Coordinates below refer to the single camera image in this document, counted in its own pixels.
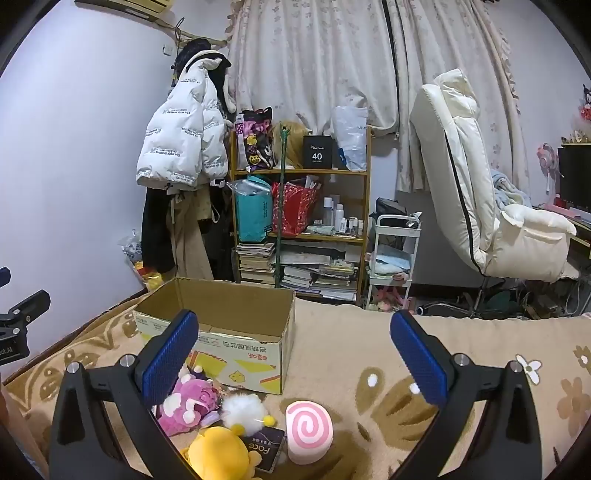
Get tangle of cables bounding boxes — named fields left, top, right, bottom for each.
left=485, top=276, right=591, bottom=320

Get black hanging garment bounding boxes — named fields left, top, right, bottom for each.
left=173, top=39, right=237, bottom=121

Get pink plush bear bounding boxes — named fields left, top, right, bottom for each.
left=156, top=369, right=225, bottom=437

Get red patterned bag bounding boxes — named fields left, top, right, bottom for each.
left=271, top=181, right=320, bottom=238

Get wooden slat wall shelf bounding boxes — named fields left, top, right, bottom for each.
left=74, top=0, right=172, bottom=17

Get blonde wig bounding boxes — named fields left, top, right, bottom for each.
left=271, top=121, right=305, bottom=171

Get wooden shelf rack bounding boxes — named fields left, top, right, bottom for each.
left=229, top=124, right=372, bottom=306

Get teal paper bag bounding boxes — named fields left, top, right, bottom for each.
left=228, top=175, right=274, bottom=243

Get row of cosmetic bottles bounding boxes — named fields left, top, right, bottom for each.
left=322, top=196, right=365, bottom=234

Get plastic bag of toys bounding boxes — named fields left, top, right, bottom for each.
left=121, top=230, right=165, bottom=292

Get white fluffy plush toy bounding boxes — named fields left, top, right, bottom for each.
left=222, top=390, right=277, bottom=430

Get floral curtain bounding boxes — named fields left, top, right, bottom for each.
left=225, top=0, right=399, bottom=136
left=385, top=0, right=532, bottom=193

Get printed cardboard box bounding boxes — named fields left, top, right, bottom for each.
left=133, top=277, right=296, bottom=396

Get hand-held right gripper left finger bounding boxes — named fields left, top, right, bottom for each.
left=48, top=308, right=199, bottom=480

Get black monitor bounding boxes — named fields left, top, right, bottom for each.
left=557, top=143, right=591, bottom=210

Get yellow coin pouch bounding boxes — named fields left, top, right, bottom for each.
left=181, top=425, right=262, bottom=480

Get cream padded chair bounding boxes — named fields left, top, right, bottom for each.
left=410, top=68, right=583, bottom=283

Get white puffer jacket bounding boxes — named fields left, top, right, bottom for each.
left=135, top=51, right=232, bottom=190

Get black hanging coat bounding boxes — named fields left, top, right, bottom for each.
left=141, top=187, right=179, bottom=274

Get dark flat packet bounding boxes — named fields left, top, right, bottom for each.
left=242, top=427, right=286, bottom=474

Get beige flower printed blanket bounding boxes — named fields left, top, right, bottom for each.
left=2, top=295, right=591, bottom=480

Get stack of old books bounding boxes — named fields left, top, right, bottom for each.
left=236, top=242, right=277, bottom=284

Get wooden branch coat rack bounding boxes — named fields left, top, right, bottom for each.
left=159, top=22, right=230, bottom=51

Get dark hanging clothes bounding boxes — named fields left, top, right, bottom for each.
left=198, top=181, right=239, bottom=282

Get white trolley cart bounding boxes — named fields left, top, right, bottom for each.
left=365, top=212, right=423, bottom=311

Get light blue folded cloth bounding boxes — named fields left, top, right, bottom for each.
left=370, top=256, right=411, bottom=277

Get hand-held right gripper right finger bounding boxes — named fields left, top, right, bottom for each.
left=390, top=309, right=543, bottom=480

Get light blue blanket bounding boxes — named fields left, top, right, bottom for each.
left=490, top=170, right=533, bottom=219

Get pink swirl roll plush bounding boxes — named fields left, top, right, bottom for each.
left=285, top=401, right=334, bottom=464

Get pile of books and papers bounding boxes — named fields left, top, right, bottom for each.
left=278, top=241, right=362, bottom=303

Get beige hanging trousers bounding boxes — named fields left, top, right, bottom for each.
left=170, top=187, right=216, bottom=280

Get pink desk fan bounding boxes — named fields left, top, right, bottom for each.
left=536, top=143, right=563, bottom=195

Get black pink printed bag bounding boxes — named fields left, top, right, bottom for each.
left=235, top=107, right=274, bottom=171

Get clear plastic bag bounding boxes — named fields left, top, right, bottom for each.
left=331, top=106, right=369, bottom=171

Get pink soft items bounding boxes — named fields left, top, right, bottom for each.
left=370, top=285, right=411, bottom=311

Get black box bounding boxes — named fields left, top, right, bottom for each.
left=302, top=135, right=334, bottom=171

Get green pole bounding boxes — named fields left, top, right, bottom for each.
left=275, top=122, right=285, bottom=289

